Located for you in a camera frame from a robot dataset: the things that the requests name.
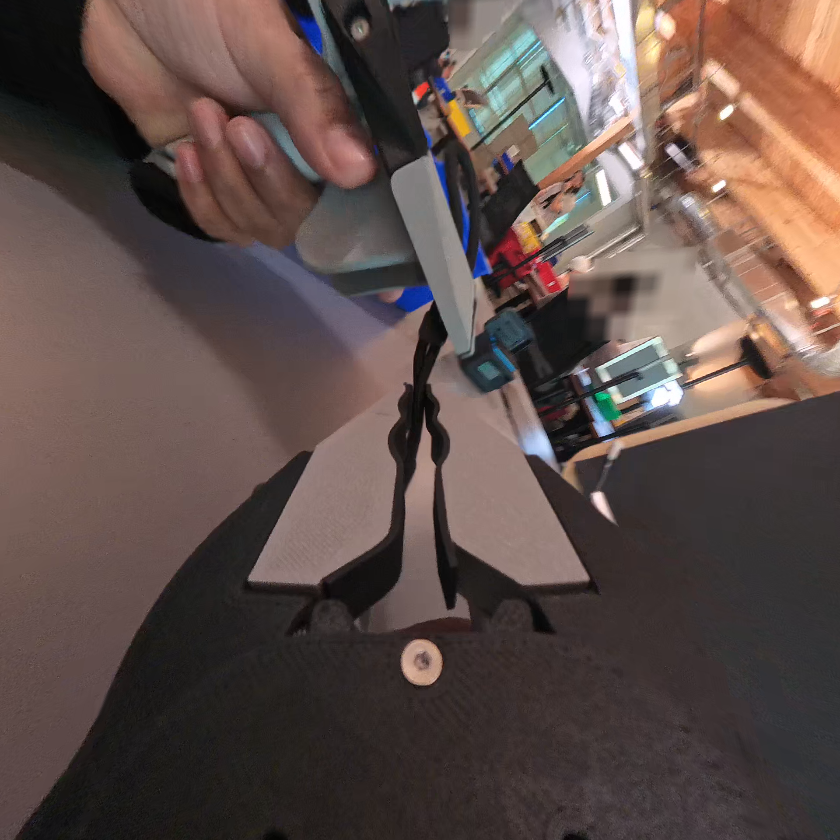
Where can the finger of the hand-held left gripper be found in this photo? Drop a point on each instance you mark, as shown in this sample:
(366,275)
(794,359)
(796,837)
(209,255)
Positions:
(439,262)
(361,236)

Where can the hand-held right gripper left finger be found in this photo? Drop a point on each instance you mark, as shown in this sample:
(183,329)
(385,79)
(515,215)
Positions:
(328,518)

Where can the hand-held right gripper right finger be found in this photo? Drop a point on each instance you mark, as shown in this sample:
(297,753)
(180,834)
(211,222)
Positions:
(512,525)

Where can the blue plastic bin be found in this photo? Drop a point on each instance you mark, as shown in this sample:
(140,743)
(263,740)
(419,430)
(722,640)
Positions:
(413,296)

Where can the person's left hand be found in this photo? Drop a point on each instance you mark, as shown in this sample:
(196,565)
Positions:
(229,65)

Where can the black charging case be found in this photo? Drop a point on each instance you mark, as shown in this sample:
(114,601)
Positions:
(492,367)

